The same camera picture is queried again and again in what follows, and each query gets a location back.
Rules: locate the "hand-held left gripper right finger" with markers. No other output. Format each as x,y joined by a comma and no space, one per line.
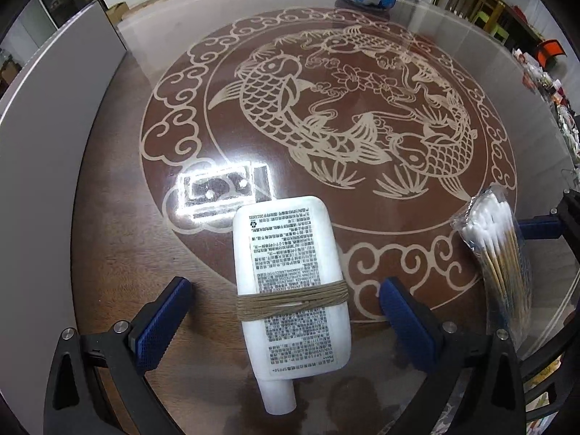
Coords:
408,321

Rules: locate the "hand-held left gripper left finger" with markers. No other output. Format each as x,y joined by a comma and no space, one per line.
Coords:
163,321

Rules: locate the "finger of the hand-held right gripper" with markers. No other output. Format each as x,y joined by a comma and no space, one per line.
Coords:
539,227
557,330

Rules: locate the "bag of cotton swabs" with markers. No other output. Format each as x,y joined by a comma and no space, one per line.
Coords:
494,244

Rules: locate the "white bottle with twine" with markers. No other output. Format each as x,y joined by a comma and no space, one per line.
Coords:
290,253

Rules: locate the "cluttered pile of goods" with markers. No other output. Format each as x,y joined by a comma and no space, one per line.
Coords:
559,108

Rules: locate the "orange red basket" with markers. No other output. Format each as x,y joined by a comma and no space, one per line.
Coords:
550,52

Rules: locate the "green stool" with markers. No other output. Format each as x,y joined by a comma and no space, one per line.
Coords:
494,27

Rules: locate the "grey partition panel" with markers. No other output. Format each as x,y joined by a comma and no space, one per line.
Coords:
40,145

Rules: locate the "brown cardboard box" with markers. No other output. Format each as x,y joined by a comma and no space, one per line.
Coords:
140,1

